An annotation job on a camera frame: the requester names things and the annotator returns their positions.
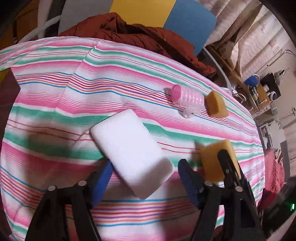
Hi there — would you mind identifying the pink hair roller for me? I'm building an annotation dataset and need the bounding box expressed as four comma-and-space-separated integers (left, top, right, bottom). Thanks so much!
171, 84, 205, 118

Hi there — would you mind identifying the pink patterned curtain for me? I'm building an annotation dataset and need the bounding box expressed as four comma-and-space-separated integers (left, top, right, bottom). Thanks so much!
200, 1, 290, 80

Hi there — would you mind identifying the cluttered wooden desk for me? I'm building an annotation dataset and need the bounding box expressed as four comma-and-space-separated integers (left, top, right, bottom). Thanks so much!
205, 45, 271, 117

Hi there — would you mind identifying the white foam sponge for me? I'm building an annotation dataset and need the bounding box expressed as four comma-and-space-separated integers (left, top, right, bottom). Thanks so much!
91, 109, 175, 199

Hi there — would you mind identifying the yellow sponge block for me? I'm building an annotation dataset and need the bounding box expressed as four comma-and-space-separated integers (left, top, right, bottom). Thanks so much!
201, 139, 241, 183

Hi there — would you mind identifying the striped pink green bedsheet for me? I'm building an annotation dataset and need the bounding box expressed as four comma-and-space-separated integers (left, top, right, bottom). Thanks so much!
1, 37, 265, 240

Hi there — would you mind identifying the blue round container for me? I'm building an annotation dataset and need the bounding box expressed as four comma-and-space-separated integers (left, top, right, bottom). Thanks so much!
244, 74, 260, 87

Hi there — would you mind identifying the dark red jacket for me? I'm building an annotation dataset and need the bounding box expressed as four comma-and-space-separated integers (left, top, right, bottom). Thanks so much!
58, 13, 216, 77

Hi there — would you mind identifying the grey yellow blue headboard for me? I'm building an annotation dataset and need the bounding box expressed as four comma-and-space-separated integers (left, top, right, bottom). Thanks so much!
58, 0, 218, 56

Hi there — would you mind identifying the wooden wardrobe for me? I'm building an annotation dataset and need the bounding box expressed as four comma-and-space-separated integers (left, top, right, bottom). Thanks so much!
1, 1, 39, 49

